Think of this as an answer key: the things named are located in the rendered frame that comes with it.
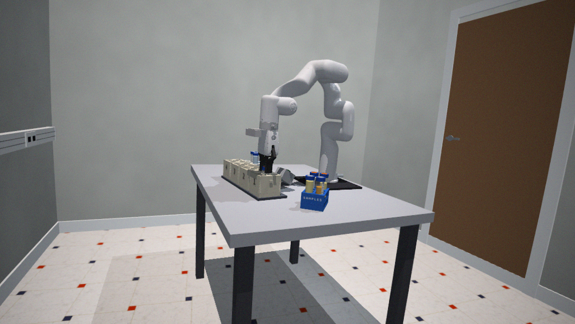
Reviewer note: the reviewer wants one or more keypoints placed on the blue tube rack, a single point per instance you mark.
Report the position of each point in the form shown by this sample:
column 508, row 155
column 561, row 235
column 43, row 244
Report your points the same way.
column 313, row 201

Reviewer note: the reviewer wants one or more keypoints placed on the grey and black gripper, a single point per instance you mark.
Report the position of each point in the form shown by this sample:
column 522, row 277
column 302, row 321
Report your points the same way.
column 269, row 141

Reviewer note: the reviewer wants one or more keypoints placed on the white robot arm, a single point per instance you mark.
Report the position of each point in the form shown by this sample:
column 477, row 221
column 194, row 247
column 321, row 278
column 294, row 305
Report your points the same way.
column 328, row 73

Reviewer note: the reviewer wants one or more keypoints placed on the beige bucket adapter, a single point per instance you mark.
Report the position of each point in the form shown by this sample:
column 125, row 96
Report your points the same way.
column 264, row 185
column 244, row 176
column 227, row 166
column 235, row 171

